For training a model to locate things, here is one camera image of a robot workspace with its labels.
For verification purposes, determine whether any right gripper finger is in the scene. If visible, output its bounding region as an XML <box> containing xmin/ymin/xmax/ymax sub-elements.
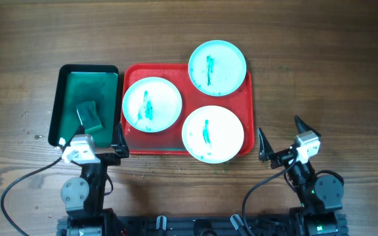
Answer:
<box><xmin>294</xmin><ymin>115</ymin><xmax>322</xmax><ymax>137</ymax></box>
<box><xmin>258</xmin><ymin>128</ymin><xmax>274</xmax><ymax>161</ymax></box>

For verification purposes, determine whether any green yellow sponge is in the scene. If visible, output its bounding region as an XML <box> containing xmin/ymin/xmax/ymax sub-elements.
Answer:
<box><xmin>76</xmin><ymin>101</ymin><xmax>103</xmax><ymax>134</ymax></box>

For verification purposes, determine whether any white plate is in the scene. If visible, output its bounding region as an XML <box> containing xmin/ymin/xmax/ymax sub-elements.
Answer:
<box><xmin>188</xmin><ymin>40</ymin><xmax>247</xmax><ymax>96</ymax></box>
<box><xmin>122</xmin><ymin>77</ymin><xmax>182</xmax><ymax>133</ymax></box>
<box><xmin>181</xmin><ymin>106</ymin><xmax>244</xmax><ymax>164</ymax></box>

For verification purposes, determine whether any white plate front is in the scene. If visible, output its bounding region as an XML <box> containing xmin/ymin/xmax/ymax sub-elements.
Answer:
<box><xmin>181</xmin><ymin>106</ymin><xmax>244</xmax><ymax>164</ymax></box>

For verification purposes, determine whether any white plate top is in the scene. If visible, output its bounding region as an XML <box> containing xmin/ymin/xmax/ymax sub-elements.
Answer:
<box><xmin>188</xmin><ymin>40</ymin><xmax>247</xmax><ymax>96</ymax></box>

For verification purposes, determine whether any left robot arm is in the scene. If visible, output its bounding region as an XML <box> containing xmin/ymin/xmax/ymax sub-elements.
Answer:
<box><xmin>56</xmin><ymin>124</ymin><xmax>129</xmax><ymax>236</ymax></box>

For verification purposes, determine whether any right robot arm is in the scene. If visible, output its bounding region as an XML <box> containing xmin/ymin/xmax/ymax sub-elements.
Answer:
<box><xmin>257</xmin><ymin>116</ymin><xmax>348</xmax><ymax>235</ymax></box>

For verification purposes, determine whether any black tray with green water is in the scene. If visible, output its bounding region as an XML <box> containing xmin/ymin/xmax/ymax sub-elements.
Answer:
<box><xmin>48</xmin><ymin>64</ymin><xmax>123</xmax><ymax>148</ymax></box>

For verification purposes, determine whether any red plastic tray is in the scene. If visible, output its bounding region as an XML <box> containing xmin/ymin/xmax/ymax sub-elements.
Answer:
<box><xmin>121</xmin><ymin>64</ymin><xmax>255</xmax><ymax>155</ymax></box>

